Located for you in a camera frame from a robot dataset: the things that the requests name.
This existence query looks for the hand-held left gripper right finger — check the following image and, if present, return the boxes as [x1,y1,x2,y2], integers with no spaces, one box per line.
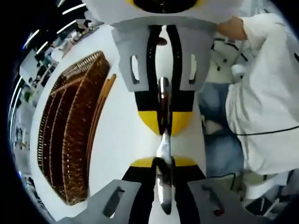
[171,156,266,224]

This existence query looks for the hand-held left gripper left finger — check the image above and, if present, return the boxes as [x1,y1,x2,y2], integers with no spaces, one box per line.
[56,157,157,224]

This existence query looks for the silver knife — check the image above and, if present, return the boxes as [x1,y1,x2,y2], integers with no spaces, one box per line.
[155,77,175,216]

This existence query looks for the brown wicker storage slots tray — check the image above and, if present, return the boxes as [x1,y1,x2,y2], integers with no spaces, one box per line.
[36,50,112,206]

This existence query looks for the person's blue jeans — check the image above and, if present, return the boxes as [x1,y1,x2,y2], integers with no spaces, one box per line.
[200,83,245,178]

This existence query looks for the person in white shirt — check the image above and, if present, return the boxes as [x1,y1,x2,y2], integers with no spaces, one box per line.
[225,13,299,175]

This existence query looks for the beige drawstring garment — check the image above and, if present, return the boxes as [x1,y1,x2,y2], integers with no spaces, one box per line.
[209,38,254,84]

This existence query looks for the black cable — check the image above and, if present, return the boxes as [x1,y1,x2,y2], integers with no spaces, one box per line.
[235,126,299,136]

